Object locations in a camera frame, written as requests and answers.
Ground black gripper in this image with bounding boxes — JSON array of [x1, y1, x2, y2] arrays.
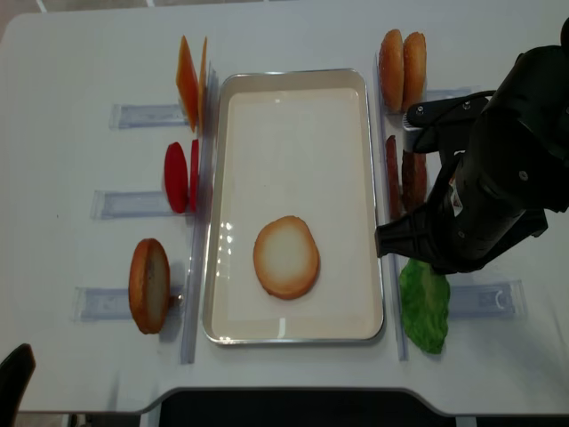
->
[[374, 153, 548, 274]]

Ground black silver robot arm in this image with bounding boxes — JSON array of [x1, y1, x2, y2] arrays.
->
[[375, 45, 568, 274]]

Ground inner brown meat patty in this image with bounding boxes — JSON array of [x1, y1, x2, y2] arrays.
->
[[385, 135, 401, 221]]

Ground brown meat patty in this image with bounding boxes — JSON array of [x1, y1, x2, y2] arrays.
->
[[402, 150, 427, 213], [385, 135, 401, 221]]

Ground outer brown meat patty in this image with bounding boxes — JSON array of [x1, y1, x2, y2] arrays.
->
[[402, 150, 427, 213]]

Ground green lettuce leaf in rack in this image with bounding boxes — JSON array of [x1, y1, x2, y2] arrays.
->
[[399, 259, 451, 355]]

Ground bread slice on tray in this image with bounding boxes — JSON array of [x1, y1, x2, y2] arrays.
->
[[252, 215, 320, 300]]

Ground inner red tomato slice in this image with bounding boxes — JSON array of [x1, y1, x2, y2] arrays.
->
[[188, 139, 199, 213]]

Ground red tomato slice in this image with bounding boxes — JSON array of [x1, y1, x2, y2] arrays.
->
[[188, 139, 199, 213], [164, 142, 188, 214]]

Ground outer red tomato slice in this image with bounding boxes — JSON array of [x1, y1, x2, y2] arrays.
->
[[164, 142, 188, 214]]

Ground inner orange cheese slice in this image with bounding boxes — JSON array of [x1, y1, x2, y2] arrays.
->
[[197, 37, 207, 135]]

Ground orange cheese slice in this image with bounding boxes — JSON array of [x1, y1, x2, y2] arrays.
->
[[176, 36, 198, 132], [197, 37, 207, 135]]

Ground left standing bread slice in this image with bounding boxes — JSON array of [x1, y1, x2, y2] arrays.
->
[[128, 238, 170, 334]]

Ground outer orange cheese slice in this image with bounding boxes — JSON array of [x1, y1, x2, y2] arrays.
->
[[176, 36, 198, 132]]

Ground right clear acrylic rack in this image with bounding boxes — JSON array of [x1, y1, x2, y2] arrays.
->
[[373, 65, 526, 361]]

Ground white rectangular metal tray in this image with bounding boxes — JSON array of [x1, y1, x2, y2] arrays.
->
[[203, 68, 384, 345]]

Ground inner bun top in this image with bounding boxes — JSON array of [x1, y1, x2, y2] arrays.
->
[[378, 28, 404, 112]]

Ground bun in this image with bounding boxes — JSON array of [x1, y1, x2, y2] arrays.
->
[[378, 28, 404, 112], [402, 32, 427, 111]]

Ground outer bun top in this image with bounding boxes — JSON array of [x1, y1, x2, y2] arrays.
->
[[402, 32, 427, 111]]

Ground black chair back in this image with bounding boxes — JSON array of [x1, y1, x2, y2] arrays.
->
[[0, 343, 36, 427]]

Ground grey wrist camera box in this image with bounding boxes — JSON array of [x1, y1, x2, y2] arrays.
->
[[402, 114, 421, 152]]

